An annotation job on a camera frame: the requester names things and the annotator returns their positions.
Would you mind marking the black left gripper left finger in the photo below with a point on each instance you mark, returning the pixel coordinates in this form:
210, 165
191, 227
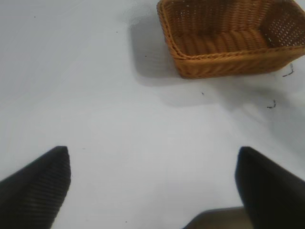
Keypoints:
35, 188

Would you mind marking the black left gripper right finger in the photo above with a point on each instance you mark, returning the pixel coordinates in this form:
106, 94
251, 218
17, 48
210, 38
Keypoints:
269, 190

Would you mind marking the brown woven wicker basket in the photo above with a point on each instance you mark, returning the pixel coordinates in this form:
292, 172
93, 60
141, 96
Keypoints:
228, 59

